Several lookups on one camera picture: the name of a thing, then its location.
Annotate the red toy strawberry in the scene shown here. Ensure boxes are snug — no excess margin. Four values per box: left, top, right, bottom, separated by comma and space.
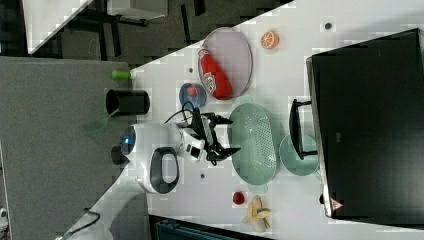
187, 85, 197, 97

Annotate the grey round plate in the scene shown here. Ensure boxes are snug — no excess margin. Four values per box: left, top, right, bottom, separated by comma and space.
198, 27, 253, 99

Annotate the black cylindrical holder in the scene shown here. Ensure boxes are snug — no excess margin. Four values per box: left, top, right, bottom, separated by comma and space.
105, 89, 150, 116

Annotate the green plastic cup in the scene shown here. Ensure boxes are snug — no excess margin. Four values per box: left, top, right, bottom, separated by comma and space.
279, 135, 319, 176

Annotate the green plastic strainer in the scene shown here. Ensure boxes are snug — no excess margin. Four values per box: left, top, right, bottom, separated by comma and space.
227, 96, 277, 194

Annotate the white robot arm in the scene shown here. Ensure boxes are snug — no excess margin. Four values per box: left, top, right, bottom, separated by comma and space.
55, 108, 238, 240

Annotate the small red fruit toy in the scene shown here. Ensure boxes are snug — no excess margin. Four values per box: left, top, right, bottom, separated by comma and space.
233, 192, 245, 205

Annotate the blue small bowl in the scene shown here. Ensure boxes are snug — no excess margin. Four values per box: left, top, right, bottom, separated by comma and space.
179, 83, 207, 109

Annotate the peeled banana toy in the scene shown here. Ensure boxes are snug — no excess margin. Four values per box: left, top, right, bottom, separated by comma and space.
242, 195, 270, 233

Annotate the orange slice toy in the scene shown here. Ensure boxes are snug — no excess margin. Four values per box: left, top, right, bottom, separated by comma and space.
260, 31, 279, 49

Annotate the black toaster oven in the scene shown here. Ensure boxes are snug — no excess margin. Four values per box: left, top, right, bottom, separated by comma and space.
306, 29, 424, 229

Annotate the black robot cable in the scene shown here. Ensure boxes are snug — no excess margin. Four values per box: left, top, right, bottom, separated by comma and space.
163, 100, 201, 129

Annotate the green spatula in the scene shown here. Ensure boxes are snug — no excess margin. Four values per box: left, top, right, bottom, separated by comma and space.
81, 109, 118, 134

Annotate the red ketchup bottle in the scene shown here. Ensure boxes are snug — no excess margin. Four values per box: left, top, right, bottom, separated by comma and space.
198, 48, 232, 100

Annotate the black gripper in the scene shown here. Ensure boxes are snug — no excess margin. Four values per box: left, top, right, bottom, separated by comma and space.
191, 108, 239, 161

